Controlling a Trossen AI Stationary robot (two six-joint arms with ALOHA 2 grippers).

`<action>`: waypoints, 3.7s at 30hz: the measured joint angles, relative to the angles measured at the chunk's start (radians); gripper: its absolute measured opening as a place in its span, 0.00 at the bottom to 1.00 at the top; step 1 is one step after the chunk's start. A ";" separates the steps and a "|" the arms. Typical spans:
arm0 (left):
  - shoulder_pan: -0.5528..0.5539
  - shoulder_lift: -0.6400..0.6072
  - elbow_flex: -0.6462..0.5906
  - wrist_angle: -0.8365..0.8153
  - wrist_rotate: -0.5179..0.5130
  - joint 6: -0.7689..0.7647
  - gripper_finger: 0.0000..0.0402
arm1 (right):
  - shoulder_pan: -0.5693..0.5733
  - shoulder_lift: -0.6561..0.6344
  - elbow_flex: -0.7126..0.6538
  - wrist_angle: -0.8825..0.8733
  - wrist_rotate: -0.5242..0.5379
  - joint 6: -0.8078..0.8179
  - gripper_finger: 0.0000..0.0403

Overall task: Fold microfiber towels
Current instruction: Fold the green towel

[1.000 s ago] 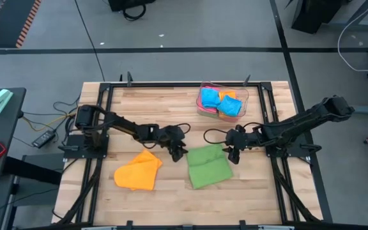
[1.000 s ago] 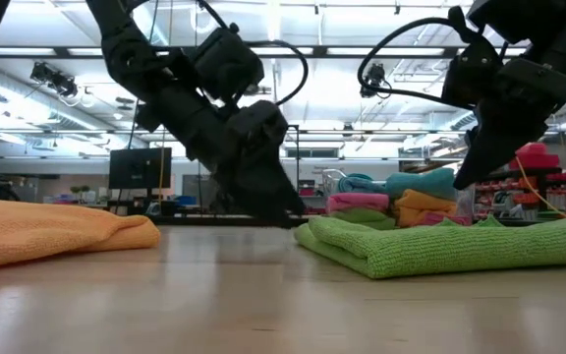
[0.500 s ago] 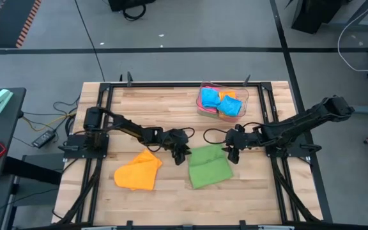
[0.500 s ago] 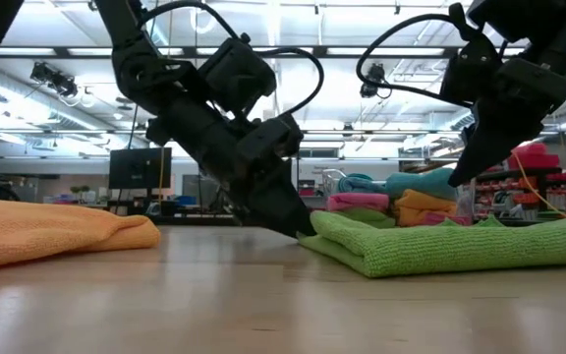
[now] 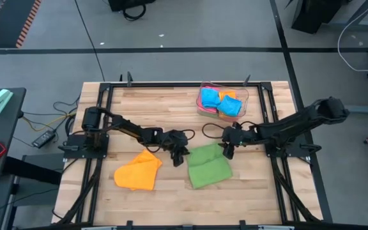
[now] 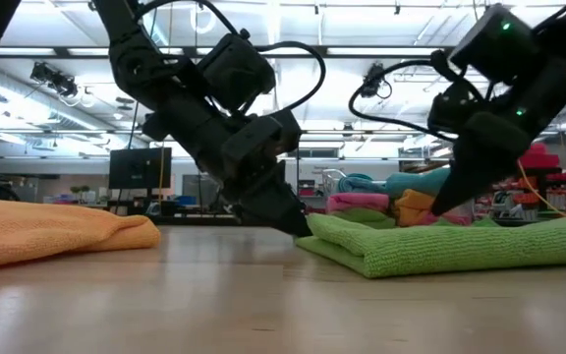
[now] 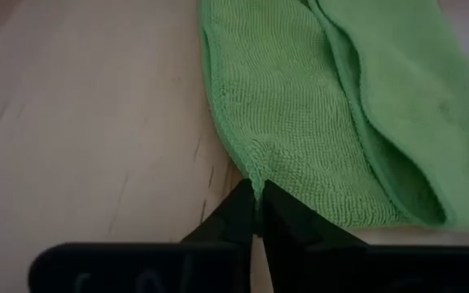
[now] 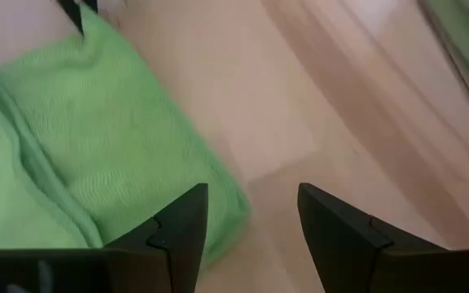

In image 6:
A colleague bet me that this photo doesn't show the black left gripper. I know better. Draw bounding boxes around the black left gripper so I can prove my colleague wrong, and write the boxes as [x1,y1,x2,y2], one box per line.
[192,110,313,238]

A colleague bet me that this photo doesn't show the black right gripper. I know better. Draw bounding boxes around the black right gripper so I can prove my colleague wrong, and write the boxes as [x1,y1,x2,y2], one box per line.
[427,81,535,217]

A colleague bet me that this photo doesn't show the blue microfiber towel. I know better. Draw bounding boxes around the blue microfiber towel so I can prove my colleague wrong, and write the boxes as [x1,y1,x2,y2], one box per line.
[383,166,454,199]
[336,172,388,195]

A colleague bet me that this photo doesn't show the green microfiber towel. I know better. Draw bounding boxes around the green microfiber towel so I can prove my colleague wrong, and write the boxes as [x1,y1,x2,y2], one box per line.
[330,206,398,230]
[294,210,566,280]

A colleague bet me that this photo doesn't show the clear plastic bin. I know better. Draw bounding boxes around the clear plastic bin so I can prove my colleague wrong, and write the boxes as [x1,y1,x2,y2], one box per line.
[320,167,476,228]

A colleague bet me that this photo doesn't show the red stacked bins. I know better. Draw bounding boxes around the red stacked bins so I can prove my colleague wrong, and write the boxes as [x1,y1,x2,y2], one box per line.
[518,142,562,171]

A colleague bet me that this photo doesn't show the black shelf table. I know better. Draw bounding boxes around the black shelf table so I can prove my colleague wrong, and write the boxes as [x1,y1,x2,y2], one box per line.
[491,169,566,218]

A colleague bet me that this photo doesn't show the black ceiling device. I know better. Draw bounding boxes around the black ceiling device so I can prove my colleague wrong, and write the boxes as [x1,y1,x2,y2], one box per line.
[28,60,80,98]
[361,62,393,99]

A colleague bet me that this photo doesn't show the yellow hanging cable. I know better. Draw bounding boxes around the yellow hanging cable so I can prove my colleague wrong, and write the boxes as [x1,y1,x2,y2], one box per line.
[516,159,566,218]

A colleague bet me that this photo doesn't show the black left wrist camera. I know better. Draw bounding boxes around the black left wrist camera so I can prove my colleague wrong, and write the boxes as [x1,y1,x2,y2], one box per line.
[221,112,304,164]

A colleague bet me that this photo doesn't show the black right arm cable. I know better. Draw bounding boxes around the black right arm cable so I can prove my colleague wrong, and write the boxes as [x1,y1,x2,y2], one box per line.
[348,57,461,144]

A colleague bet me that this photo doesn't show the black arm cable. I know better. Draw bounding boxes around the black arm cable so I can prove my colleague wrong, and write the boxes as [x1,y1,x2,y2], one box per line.
[135,0,327,113]
[348,57,461,144]

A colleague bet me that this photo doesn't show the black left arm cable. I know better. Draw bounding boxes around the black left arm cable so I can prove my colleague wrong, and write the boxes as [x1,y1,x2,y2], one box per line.
[135,0,327,113]

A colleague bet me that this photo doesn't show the black hanging cable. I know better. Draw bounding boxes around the black hanging cable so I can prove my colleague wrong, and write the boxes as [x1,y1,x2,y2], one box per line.
[126,100,142,150]

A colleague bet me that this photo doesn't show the white ceiling cable loop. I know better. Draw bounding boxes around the white ceiling cable loop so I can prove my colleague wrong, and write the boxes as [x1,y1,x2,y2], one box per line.
[189,3,218,35]

